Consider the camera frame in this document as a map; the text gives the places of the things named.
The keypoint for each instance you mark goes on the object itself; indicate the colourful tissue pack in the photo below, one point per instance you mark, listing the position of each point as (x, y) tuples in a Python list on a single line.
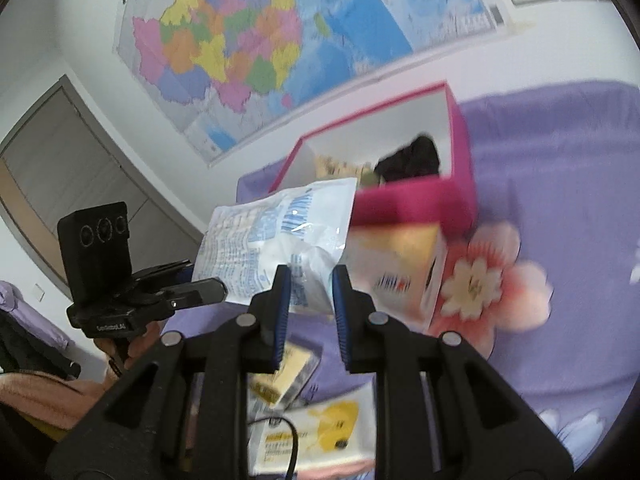
[(400, 267)]

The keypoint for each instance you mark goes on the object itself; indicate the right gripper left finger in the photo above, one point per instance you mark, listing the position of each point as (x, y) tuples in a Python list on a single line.
[(253, 342)]

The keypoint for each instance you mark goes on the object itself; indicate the purple floral bed sheet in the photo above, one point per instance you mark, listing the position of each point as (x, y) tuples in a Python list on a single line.
[(561, 163)]

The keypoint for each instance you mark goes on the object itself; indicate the grey door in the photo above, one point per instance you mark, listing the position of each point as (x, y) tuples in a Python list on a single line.
[(57, 159)]

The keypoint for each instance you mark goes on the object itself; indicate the colourful wall map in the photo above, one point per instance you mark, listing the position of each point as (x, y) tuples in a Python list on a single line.
[(221, 70)]

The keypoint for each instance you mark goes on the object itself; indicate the beige tissue pack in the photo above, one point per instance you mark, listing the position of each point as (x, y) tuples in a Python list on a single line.
[(280, 389)]

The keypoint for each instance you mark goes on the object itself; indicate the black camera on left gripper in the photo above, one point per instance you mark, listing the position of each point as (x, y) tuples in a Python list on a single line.
[(95, 253)]

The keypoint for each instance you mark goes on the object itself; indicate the pink cardboard box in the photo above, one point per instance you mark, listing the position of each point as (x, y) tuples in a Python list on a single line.
[(372, 133)]

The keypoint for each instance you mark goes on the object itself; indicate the pink sleeve forearm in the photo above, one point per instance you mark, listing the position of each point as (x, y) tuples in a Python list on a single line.
[(51, 403)]

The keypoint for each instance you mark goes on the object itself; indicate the yellow white wipes pack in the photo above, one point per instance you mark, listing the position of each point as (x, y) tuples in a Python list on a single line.
[(335, 437)]

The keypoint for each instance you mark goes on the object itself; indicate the black cloth in box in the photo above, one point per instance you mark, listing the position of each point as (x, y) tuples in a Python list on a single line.
[(418, 159)]

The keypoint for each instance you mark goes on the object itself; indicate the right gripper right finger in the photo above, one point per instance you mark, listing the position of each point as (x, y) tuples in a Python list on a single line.
[(418, 427)]

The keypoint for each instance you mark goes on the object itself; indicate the left hand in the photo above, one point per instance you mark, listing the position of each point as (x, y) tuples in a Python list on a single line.
[(120, 360)]

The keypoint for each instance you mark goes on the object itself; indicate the white blue printed plastic pouch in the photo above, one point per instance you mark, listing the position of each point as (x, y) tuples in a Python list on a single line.
[(303, 228)]

